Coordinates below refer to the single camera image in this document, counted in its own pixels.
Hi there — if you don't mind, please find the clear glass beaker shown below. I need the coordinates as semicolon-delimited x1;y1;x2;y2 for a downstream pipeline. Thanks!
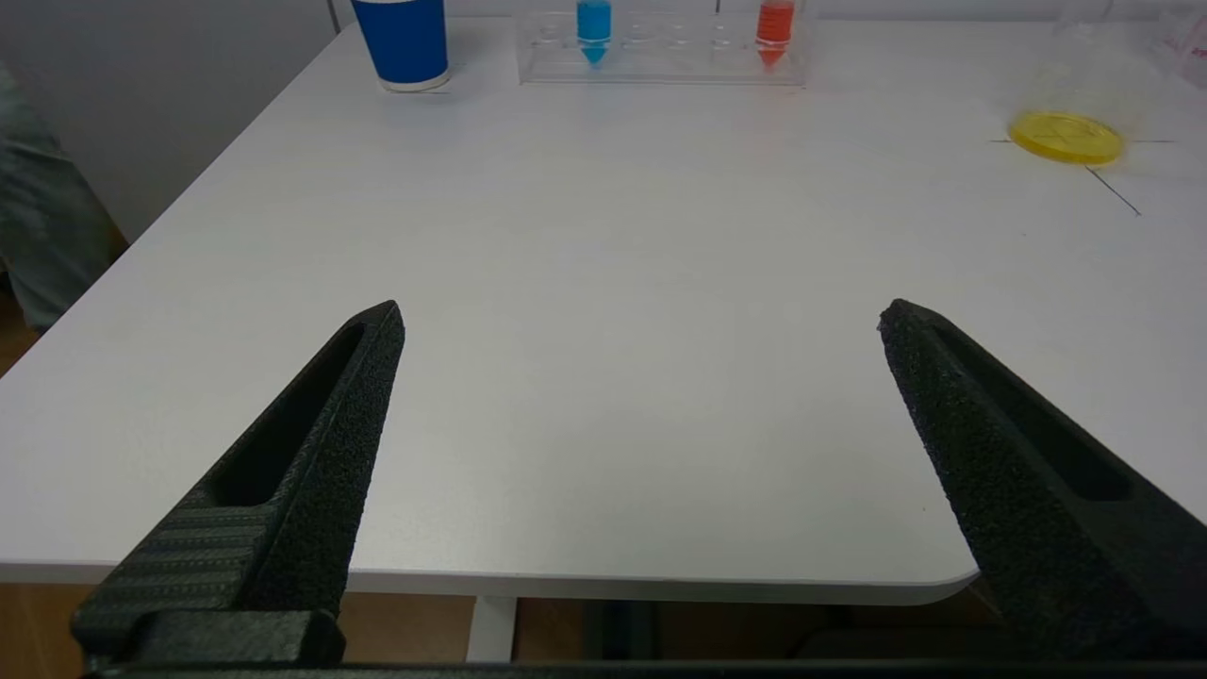
1007;0;1170;168

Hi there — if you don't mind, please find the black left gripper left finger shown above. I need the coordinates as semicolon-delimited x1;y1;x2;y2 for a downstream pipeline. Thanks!
71;300;407;666

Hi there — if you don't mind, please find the test tube with red pigment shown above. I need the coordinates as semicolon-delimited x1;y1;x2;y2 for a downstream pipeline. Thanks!
756;0;797;69

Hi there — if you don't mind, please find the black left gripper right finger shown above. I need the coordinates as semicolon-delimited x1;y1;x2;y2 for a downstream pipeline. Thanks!
878;299;1207;661

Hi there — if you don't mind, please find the blue white paper cup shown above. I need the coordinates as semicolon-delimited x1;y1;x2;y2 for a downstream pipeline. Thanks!
351;0;451;93

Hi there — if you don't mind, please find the person in grey clothes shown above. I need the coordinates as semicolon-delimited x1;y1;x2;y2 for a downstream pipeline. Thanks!
0;61;130;333

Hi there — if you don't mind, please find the clear acrylic test tube rack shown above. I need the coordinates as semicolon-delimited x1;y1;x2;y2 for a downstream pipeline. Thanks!
517;0;814;89
1155;0;1207;91

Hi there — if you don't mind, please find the white table leg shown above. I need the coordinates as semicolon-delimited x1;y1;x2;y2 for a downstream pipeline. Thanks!
467;596;520;663

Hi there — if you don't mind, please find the test tube with blue pigment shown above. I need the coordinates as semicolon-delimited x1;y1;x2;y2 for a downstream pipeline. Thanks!
576;0;614;67

